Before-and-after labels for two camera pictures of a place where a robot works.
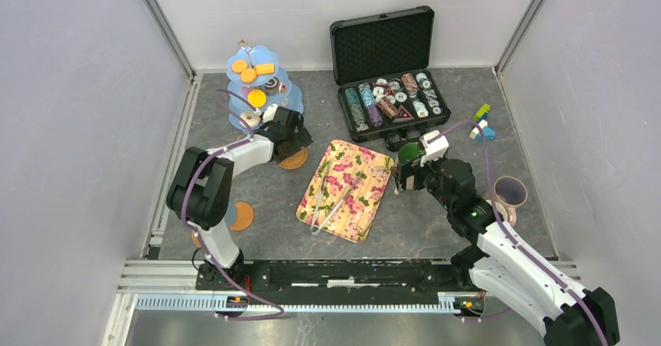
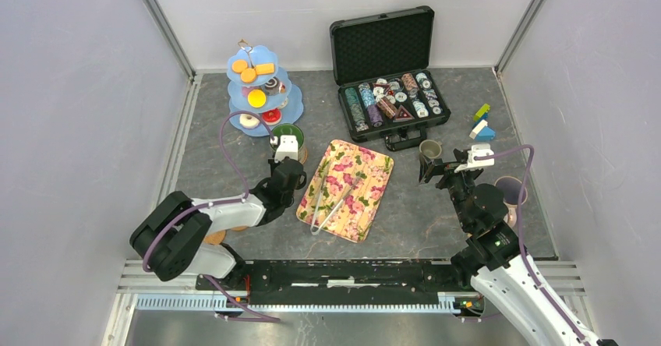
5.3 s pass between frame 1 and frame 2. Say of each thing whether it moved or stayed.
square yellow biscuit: stayed
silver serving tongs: stayed
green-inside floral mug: moved
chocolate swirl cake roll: stayed
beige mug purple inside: stayed
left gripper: moved
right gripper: moved
